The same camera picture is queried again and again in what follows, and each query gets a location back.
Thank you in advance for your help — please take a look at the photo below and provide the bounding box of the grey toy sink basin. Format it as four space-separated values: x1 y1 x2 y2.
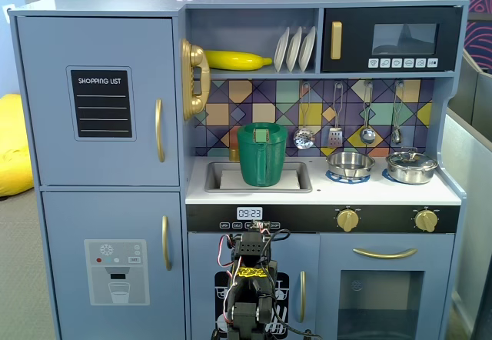
204 160 314 195

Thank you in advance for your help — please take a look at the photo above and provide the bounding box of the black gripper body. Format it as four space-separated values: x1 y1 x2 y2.
245 220 272 236

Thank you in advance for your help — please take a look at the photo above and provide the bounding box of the white toy plate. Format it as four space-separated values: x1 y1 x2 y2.
285 26 304 73
273 26 291 73
298 26 317 73

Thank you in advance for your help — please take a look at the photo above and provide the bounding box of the steel hanging whisk utensil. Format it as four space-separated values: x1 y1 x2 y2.
391 81 405 145

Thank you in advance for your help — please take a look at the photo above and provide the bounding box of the steel skimmer spoon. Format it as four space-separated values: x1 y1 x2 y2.
293 82 317 151

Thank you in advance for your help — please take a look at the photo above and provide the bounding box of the yellow patterned tape band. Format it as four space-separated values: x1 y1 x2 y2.
235 265 267 280

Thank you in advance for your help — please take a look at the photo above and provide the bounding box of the green plastic pitcher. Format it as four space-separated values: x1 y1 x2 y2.
236 122 289 188

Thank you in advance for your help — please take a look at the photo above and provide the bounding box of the black microwave door gold handle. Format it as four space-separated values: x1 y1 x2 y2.
321 6 463 73

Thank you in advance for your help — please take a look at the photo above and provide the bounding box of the grey partition panel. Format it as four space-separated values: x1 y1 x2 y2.
440 48 492 340

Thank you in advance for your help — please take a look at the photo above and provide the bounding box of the yellow bean bag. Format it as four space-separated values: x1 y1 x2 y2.
0 93 36 198

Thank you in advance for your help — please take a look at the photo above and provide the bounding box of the steel slotted spatula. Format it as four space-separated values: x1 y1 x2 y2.
327 82 345 149

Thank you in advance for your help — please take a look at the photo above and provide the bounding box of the blue shopping list cabinet door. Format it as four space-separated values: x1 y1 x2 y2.
15 15 181 187

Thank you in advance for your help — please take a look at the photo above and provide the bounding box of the black power cable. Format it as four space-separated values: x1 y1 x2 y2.
273 305 324 340

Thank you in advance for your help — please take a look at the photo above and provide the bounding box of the steel pan without lid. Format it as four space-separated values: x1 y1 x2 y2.
326 151 376 180

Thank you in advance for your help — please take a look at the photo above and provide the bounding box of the steel pot with lid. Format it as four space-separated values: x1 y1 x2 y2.
384 146 440 185

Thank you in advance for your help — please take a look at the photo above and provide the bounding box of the blue oven door with window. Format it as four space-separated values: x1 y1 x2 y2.
318 233 455 340

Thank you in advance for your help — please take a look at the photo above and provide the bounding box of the gold toy telephone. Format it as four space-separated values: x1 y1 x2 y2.
180 38 212 122

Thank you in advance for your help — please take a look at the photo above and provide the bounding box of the blue water dispenser cabinet door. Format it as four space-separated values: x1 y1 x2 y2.
40 190 187 340

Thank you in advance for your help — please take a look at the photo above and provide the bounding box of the blue toy kitchen unit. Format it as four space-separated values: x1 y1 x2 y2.
7 0 470 340

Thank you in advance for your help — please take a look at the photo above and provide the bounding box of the long straight yellow toy banana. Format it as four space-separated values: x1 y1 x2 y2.
203 49 274 72

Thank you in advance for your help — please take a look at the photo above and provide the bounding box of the steel ladle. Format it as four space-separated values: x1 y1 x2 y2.
358 82 377 145

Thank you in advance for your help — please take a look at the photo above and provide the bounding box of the gold stove knob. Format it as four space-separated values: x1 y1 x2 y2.
336 208 361 234
414 208 438 234

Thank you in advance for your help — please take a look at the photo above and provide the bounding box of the blue dishwasher door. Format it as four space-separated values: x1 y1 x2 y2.
188 232 321 340

